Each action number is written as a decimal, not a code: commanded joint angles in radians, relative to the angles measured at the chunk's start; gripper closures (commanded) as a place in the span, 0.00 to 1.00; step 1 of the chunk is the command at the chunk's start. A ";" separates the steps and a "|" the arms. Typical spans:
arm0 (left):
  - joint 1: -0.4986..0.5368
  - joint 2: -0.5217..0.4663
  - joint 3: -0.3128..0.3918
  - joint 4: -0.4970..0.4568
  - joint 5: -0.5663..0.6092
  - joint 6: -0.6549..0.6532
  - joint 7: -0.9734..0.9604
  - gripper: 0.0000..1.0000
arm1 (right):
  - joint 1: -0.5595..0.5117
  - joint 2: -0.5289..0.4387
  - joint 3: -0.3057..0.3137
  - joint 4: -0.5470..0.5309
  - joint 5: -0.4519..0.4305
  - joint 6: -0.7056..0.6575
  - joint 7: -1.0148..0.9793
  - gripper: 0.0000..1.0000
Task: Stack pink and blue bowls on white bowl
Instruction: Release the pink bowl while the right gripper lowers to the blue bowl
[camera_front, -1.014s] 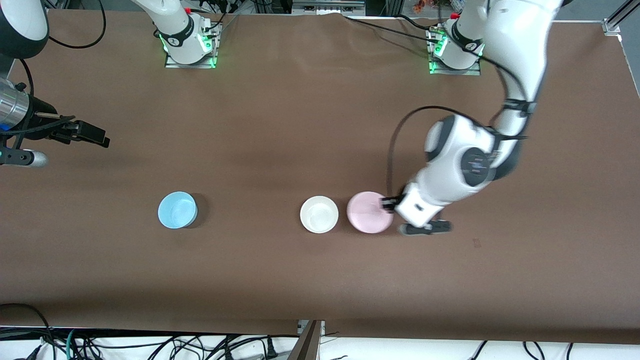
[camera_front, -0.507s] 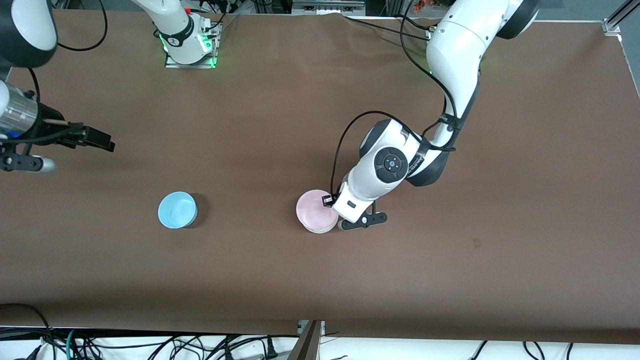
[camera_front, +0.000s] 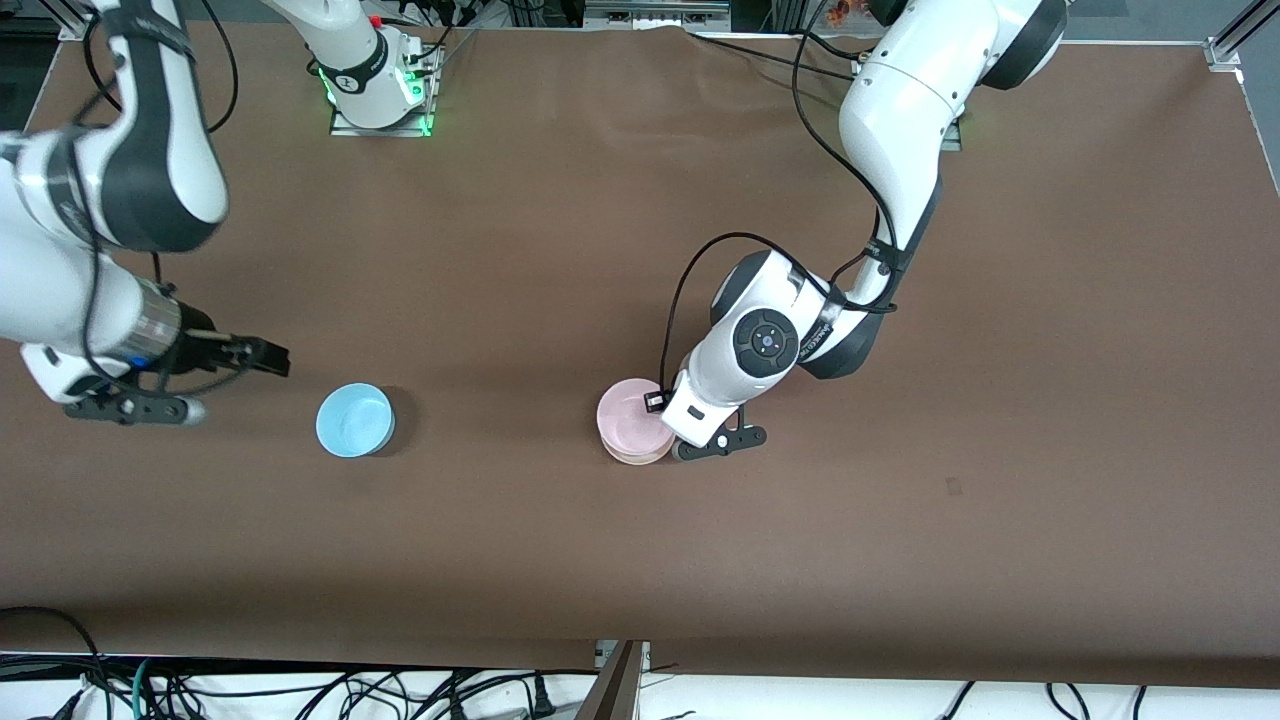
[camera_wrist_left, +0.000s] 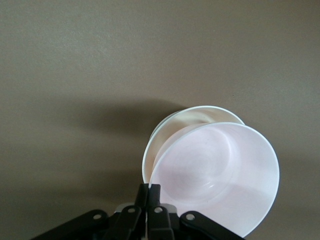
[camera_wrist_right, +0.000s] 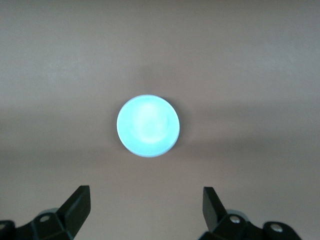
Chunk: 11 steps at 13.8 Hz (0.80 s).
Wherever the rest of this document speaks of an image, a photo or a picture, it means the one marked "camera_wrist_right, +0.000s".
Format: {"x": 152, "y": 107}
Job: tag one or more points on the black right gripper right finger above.
{"x": 215, "y": 220}

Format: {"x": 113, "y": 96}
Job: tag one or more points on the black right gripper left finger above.
{"x": 67, "y": 220}

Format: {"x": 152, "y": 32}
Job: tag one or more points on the light blue bowl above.
{"x": 148, "y": 125}

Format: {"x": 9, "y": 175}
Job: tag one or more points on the brown table cover sheet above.
{"x": 160, "y": 50}

